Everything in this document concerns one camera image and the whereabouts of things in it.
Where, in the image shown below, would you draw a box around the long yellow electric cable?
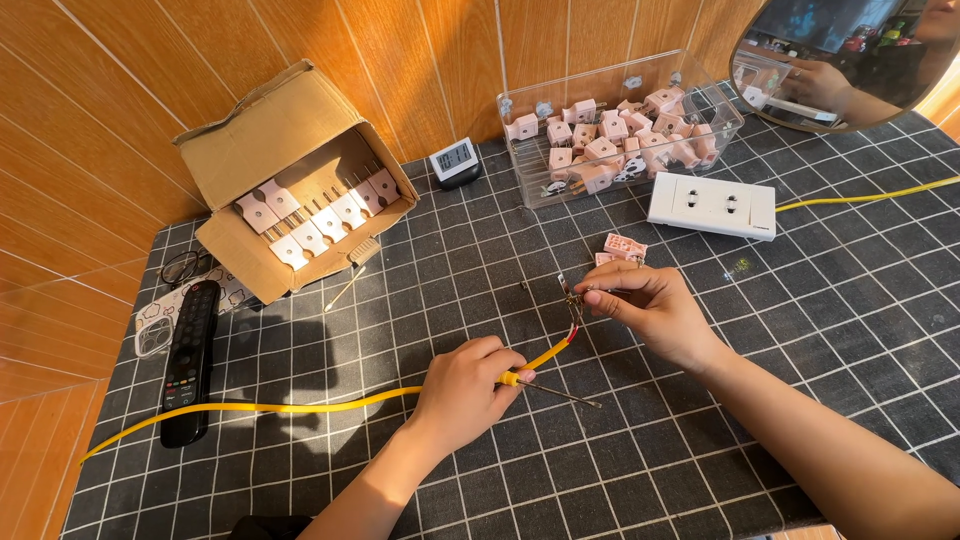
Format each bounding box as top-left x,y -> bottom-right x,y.
78,324 -> 580,465

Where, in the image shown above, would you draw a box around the black remote control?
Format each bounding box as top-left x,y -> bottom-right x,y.
159,279 -> 222,450

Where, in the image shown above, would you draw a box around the metal plug prongs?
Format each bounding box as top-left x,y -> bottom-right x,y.
556,273 -> 594,325

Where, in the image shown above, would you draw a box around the yellow-handled screwdriver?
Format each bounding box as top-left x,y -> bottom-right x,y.
496,369 -> 603,410

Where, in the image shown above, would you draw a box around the person's black clothing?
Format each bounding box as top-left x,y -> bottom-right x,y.
228,514 -> 315,540

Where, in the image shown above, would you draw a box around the clear plastic box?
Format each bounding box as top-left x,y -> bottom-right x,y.
495,48 -> 746,210

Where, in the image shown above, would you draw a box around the small wooden brush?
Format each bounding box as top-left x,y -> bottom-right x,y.
323,238 -> 382,314

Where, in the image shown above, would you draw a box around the pile of pink plugs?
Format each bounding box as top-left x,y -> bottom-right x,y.
504,86 -> 721,198

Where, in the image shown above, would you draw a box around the white digital clock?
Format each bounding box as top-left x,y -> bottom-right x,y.
429,136 -> 484,191

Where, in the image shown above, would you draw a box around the patterned clear phone case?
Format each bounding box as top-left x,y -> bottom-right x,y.
133,264 -> 256,360

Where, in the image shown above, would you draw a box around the black-framed eyeglasses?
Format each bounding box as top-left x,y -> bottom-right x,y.
159,247 -> 219,288

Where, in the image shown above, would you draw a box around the white double wall socket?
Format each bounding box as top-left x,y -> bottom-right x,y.
647,171 -> 777,243

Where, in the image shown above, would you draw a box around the yellow socket cable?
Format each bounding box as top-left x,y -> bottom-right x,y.
774,174 -> 960,213

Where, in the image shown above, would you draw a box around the row of pale pink plugs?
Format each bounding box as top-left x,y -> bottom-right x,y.
234,166 -> 402,273

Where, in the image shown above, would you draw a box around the oval mirror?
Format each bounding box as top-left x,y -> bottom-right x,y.
729,0 -> 960,135

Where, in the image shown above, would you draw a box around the black grid tablecloth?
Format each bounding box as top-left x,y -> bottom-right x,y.
60,82 -> 960,540

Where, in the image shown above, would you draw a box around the person's left hand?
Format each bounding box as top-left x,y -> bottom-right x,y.
409,335 -> 538,460

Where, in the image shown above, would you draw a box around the person's right hand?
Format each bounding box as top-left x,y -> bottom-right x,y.
574,259 -> 732,378

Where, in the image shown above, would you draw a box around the brown cardboard box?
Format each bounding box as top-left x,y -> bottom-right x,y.
172,58 -> 421,307

